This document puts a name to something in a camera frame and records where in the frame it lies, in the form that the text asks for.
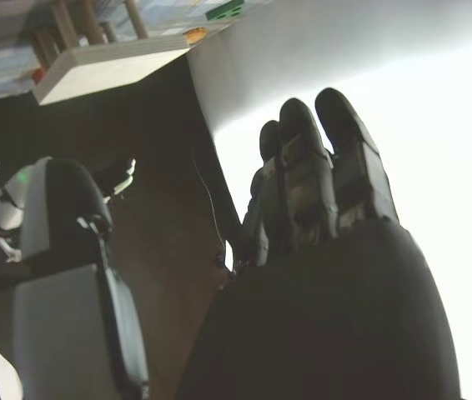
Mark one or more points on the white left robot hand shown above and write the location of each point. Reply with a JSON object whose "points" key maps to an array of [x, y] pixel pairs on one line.
{"points": [[311, 316]]}

